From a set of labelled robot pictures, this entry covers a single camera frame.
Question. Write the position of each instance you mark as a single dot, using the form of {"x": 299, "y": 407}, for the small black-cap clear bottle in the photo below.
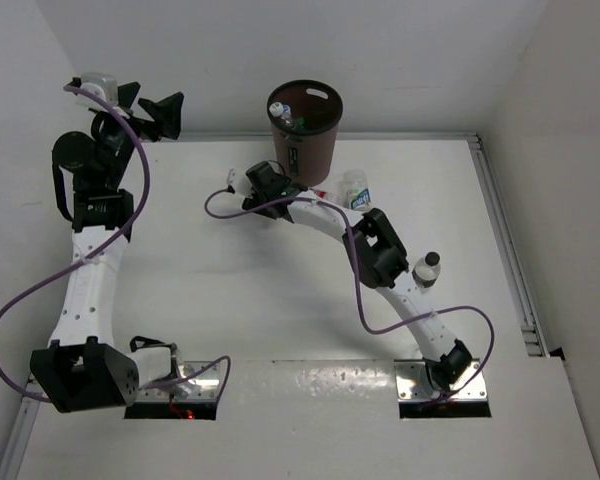
{"x": 427, "y": 270}

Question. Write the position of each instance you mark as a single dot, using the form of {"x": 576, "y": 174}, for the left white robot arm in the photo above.
{"x": 81, "y": 369}

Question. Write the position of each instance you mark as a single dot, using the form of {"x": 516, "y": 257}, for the brown plastic waste bin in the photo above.
{"x": 306, "y": 153}

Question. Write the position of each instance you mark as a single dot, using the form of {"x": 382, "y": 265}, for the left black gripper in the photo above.
{"x": 164, "y": 114}

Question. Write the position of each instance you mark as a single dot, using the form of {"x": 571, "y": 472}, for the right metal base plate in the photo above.
{"x": 413, "y": 384}

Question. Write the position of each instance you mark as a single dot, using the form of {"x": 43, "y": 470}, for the blue-label clear water bottle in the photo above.
{"x": 357, "y": 194}

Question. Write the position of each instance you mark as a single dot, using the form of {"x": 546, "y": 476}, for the aluminium frame rail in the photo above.
{"x": 535, "y": 336}

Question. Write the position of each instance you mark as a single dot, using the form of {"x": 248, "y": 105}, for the red-label clear water bottle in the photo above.
{"x": 328, "y": 196}

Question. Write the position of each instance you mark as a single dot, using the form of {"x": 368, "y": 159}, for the metal base plate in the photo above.
{"x": 192, "y": 382}
{"x": 413, "y": 384}

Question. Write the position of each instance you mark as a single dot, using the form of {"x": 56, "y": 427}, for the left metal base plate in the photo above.
{"x": 192, "y": 382}

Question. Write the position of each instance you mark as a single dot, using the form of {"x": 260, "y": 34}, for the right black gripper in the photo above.
{"x": 254, "y": 202}

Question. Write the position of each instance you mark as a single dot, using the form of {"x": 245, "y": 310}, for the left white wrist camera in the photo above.
{"x": 102, "y": 85}

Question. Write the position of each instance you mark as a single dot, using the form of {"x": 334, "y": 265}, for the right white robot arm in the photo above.
{"x": 375, "y": 252}

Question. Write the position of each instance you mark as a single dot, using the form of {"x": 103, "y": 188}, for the green-label clear water bottle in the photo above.
{"x": 287, "y": 118}

